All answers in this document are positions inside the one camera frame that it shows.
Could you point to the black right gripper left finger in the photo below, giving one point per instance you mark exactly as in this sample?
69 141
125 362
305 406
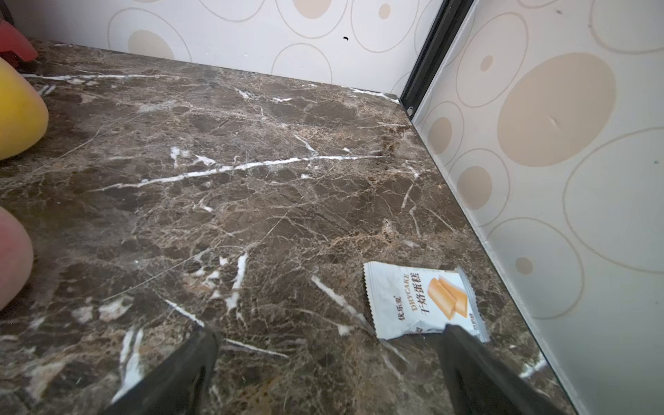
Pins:
178 384

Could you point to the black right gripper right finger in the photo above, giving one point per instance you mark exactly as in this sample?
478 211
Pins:
478 383

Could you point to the white drycake snack packet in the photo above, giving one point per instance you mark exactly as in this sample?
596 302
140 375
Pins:
418 301

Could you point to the pink peach right cluster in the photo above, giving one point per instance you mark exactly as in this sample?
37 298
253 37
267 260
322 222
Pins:
17 257

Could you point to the yellow peach by toaster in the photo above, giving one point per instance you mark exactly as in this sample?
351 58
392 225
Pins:
24 115

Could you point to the red polka dot toaster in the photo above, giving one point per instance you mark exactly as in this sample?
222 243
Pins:
15 48

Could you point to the black corner frame post right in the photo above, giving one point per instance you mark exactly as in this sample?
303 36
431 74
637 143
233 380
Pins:
446 25

